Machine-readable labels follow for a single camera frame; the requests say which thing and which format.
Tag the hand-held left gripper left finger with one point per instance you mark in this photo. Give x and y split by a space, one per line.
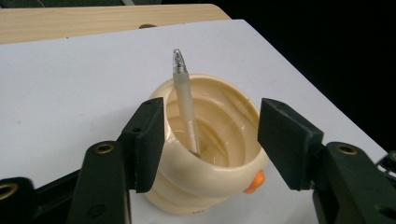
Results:
146 149

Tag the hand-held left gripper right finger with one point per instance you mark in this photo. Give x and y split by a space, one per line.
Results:
289 146

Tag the cream ribbed pen holder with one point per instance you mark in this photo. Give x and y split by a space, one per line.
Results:
193 183

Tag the white pen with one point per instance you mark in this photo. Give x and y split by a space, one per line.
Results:
184 93

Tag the white table mat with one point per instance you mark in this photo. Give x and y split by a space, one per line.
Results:
77 93

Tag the wooden table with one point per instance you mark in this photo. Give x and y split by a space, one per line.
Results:
93 21

